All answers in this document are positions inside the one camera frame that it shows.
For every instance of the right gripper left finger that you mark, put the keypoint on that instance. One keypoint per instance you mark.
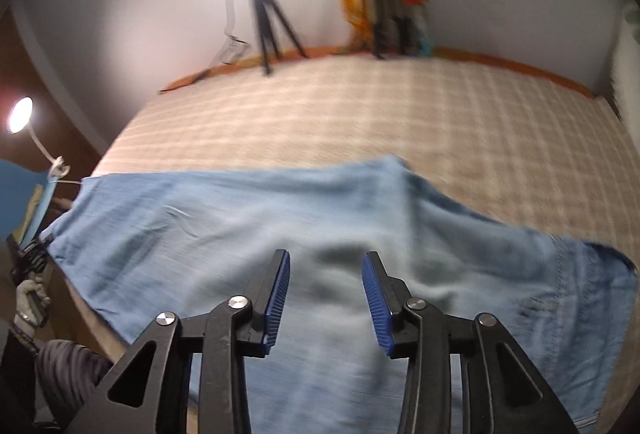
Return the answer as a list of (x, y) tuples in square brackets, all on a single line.
[(267, 294)]

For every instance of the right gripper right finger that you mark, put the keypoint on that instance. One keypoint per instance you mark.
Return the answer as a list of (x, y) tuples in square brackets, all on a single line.
[(386, 297)]

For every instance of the light blue denim jeans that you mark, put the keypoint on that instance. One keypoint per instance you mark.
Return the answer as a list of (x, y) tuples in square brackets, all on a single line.
[(135, 245)]

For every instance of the white gloved left hand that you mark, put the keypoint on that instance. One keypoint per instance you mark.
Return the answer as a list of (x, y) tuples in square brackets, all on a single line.
[(32, 303)]

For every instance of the blue plastic chair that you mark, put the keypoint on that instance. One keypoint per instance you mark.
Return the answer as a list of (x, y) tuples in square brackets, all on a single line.
[(17, 185)]

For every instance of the striped grey trousers leg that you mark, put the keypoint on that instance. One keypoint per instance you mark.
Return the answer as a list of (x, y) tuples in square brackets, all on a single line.
[(68, 373)]

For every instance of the white clip desk lamp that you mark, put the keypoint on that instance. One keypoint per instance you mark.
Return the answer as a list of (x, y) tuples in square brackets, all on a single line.
[(19, 121)]

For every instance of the plaid beige bed cover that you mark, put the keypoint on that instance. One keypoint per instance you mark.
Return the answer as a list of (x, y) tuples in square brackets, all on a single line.
[(514, 144)]

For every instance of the small black tripod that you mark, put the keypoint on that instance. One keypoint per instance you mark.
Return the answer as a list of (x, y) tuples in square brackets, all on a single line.
[(267, 36)]

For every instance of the green striped white pillow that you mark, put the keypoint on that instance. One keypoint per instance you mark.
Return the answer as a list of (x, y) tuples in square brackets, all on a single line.
[(626, 69)]

